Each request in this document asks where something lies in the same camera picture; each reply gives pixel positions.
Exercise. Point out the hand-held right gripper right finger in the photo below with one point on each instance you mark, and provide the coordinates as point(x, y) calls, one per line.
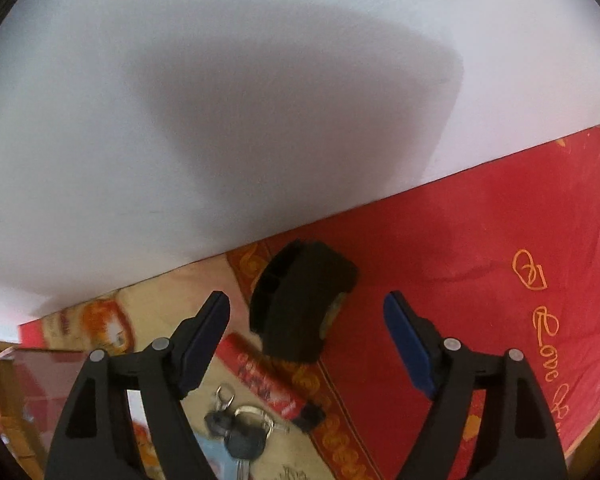
point(405, 345)

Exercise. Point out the red cardboard box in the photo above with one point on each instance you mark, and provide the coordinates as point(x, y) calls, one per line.
point(45, 380)

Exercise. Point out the bunch of keys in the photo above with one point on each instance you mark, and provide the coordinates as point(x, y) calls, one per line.
point(242, 442)

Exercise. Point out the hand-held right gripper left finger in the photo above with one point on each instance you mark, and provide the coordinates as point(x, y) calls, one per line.
point(202, 345)

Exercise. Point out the red printed blanket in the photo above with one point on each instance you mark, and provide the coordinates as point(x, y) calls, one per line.
point(480, 235)

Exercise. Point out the wooden furniture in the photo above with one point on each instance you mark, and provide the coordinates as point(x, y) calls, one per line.
point(10, 432)

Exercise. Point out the red tube with black cap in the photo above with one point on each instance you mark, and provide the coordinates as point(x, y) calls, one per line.
point(260, 375)

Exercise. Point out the black tape measure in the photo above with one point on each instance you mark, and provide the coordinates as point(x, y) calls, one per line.
point(300, 300)

